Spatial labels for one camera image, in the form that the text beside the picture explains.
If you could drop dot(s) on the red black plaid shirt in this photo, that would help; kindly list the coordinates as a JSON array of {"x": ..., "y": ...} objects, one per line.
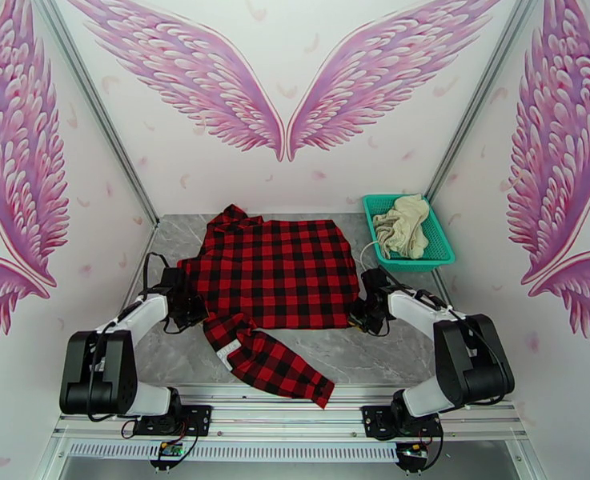
[{"x": 274, "y": 273}]

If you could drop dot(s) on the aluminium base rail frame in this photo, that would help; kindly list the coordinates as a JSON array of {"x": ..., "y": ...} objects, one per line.
[{"x": 284, "y": 416}]

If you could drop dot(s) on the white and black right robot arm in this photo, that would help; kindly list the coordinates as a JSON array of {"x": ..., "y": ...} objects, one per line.
[{"x": 469, "y": 358}]

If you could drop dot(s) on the cream shorts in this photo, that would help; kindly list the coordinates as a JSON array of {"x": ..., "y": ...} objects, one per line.
[{"x": 407, "y": 228}]

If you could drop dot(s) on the teal plastic basket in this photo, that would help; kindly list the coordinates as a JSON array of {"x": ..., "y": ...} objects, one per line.
[{"x": 439, "y": 243}]

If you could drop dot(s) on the aluminium corner post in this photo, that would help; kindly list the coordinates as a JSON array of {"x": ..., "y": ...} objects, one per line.
[
  {"x": 480, "y": 98},
  {"x": 99, "y": 113}
]

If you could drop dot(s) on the small circuit board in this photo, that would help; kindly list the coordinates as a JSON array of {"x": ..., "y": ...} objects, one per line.
[
  {"x": 169, "y": 449},
  {"x": 413, "y": 449}
]

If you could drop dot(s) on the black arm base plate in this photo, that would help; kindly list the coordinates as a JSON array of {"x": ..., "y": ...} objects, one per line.
[
  {"x": 197, "y": 418},
  {"x": 374, "y": 418}
]

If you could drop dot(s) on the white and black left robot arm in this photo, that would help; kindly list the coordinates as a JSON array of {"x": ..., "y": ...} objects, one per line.
[{"x": 99, "y": 373}]

